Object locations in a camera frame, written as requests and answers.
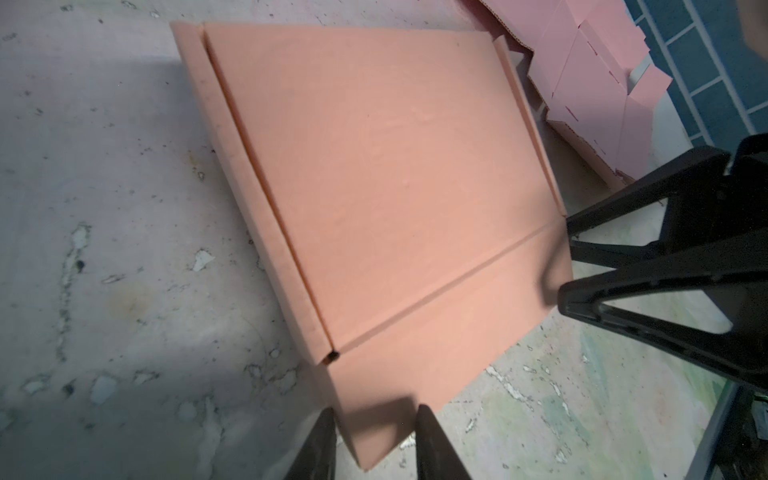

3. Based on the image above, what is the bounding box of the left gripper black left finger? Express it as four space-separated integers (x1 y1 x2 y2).
284 407 337 480

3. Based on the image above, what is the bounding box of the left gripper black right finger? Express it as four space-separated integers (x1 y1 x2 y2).
415 404 471 480

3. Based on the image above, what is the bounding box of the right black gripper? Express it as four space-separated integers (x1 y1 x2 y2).
558 133 767 390

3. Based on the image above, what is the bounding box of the orange paper box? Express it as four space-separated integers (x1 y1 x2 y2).
170 21 573 470

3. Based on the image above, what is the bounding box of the pink flat paper box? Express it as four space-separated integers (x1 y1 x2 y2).
484 0 672 191

